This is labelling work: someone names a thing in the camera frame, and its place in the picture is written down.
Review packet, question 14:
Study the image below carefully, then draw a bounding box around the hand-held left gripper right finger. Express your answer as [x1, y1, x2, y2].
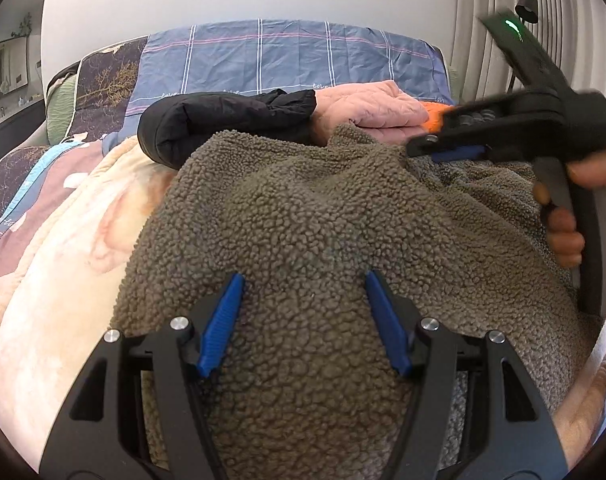
[364, 270, 569, 480]

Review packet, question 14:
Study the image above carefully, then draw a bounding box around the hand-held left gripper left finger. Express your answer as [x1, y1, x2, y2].
[39, 273, 246, 480]

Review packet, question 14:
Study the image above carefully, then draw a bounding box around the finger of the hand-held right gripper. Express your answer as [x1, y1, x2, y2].
[407, 130, 490, 164]

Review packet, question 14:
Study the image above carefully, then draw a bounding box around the grey-brown fleece jacket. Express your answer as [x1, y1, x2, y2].
[110, 122, 606, 480]

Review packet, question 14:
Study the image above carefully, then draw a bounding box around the person's right hand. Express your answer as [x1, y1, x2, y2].
[533, 151, 606, 270]

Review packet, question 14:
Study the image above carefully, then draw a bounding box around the orange puffer jacket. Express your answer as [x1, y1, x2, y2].
[419, 101, 458, 134]

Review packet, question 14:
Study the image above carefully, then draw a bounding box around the pink quilted garment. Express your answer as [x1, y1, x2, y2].
[310, 80, 432, 147]

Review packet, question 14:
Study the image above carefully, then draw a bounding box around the black floor lamp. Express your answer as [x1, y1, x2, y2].
[508, 0, 539, 92]

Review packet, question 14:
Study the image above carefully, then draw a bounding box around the blue plaid pillow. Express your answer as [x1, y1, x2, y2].
[125, 19, 454, 111]

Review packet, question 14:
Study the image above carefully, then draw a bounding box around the black puffer jacket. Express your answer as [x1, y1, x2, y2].
[137, 88, 318, 170]

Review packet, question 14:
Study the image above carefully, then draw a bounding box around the dark printed patchwork quilt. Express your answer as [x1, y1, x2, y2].
[0, 37, 151, 321]

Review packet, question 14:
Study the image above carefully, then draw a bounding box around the arched wall mirror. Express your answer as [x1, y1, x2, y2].
[0, 10, 44, 128]

